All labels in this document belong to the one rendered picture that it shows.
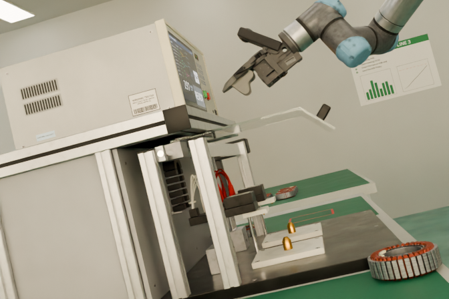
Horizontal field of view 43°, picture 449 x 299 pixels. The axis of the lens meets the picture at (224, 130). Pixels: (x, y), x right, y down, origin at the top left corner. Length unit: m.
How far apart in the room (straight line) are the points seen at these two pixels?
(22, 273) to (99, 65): 0.45
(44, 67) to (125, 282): 0.50
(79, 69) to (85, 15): 6.02
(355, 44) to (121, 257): 0.72
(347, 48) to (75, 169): 0.68
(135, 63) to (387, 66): 5.58
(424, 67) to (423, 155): 0.97
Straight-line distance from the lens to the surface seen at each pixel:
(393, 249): 1.01
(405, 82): 6.68
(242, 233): 1.47
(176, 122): 1.05
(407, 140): 6.64
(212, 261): 1.24
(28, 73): 1.32
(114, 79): 1.24
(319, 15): 1.44
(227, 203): 1.22
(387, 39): 1.50
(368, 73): 6.64
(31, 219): 1.17
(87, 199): 1.12
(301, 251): 1.19
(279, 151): 6.57
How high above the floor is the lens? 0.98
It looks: 4 degrees up
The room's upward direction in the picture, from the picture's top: 14 degrees counter-clockwise
